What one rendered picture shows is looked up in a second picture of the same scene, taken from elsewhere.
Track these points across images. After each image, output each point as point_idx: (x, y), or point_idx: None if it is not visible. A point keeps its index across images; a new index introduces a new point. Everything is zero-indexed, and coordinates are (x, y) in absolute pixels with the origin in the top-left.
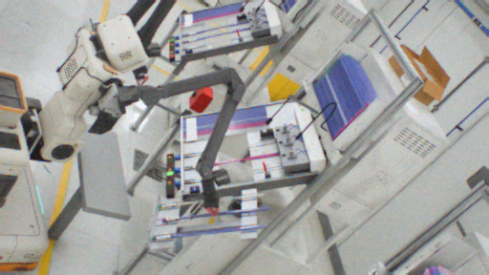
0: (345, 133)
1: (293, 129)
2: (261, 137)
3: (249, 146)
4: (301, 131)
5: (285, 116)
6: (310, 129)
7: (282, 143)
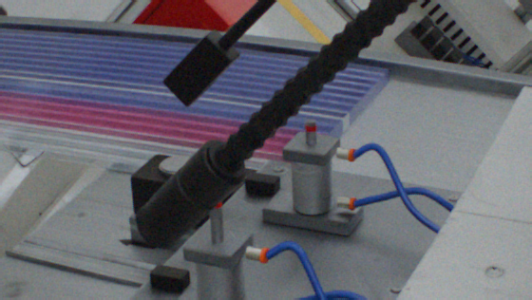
0: None
1: (400, 223)
2: (135, 210)
3: (14, 249)
4: (430, 248)
5: (467, 157)
6: (526, 260)
7: (173, 296)
